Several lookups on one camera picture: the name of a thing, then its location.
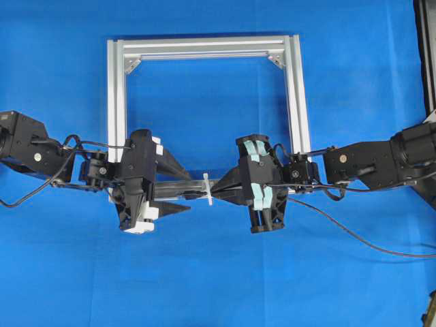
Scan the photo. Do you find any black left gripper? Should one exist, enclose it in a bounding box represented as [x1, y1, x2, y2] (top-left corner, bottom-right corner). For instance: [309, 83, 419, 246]
[112, 129, 191, 234]

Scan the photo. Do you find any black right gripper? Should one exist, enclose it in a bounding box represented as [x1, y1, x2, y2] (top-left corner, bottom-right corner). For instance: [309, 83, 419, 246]
[211, 134, 288, 234]

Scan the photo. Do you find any black USB cable wire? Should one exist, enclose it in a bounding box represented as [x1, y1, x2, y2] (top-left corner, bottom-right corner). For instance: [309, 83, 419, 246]
[183, 185, 436, 258]

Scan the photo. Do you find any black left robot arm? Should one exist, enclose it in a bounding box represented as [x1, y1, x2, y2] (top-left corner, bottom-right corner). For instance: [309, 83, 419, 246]
[1, 111, 191, 234]

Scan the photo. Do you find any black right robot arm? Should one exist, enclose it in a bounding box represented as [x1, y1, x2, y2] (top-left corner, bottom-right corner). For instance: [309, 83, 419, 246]
[211, 122, 435, 233]

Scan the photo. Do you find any white zip tie loop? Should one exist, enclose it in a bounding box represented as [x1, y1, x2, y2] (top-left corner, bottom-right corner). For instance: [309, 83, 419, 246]
[203, 172, 214, 206]

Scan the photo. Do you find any blue table cloth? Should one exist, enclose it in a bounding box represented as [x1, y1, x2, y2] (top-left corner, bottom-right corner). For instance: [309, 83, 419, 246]
[1, 1, 435, 326]

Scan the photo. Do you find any silver aluminium extrusion frame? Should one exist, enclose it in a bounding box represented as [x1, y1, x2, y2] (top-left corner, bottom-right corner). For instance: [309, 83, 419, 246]
[107, 35, 311, 180]

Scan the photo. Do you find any black frame at table edge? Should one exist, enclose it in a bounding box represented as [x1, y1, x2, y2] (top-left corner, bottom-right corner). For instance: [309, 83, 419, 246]
[413, 0, 435, 118]

